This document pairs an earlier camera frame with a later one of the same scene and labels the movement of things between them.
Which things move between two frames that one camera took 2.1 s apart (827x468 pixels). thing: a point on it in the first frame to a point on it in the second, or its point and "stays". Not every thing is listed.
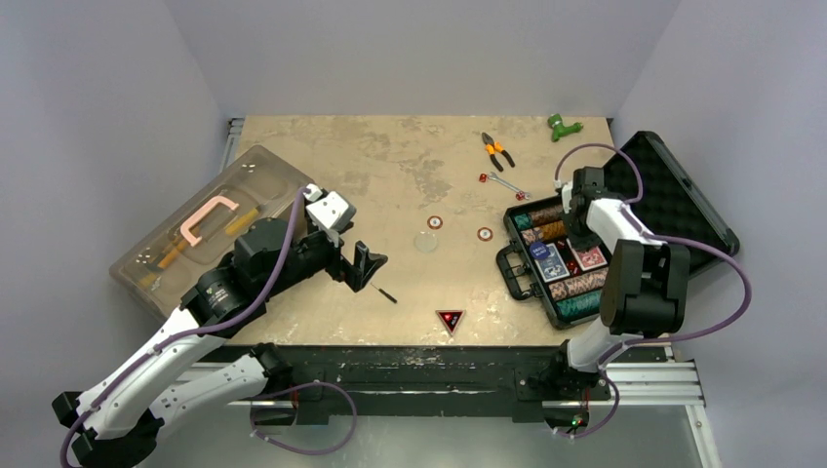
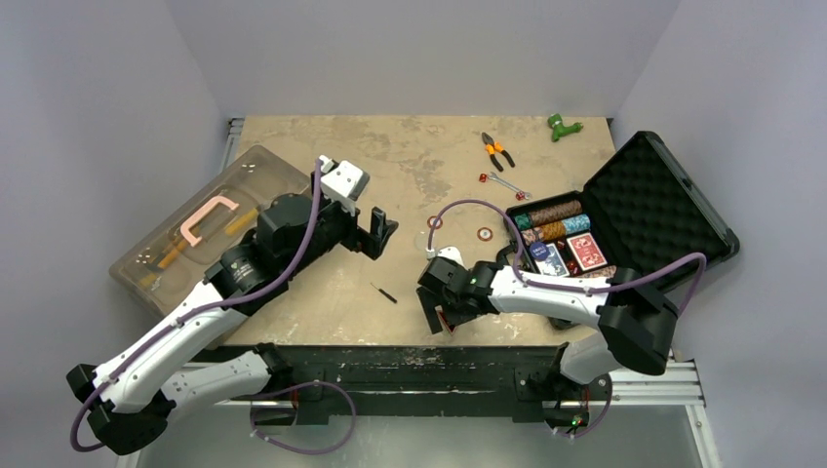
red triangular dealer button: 451,318 stays
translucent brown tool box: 200,232 stays
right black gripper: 577,226 to 437,297
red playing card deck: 588,259 stays
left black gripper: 364,260 to 365,241
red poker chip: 485,234 stays
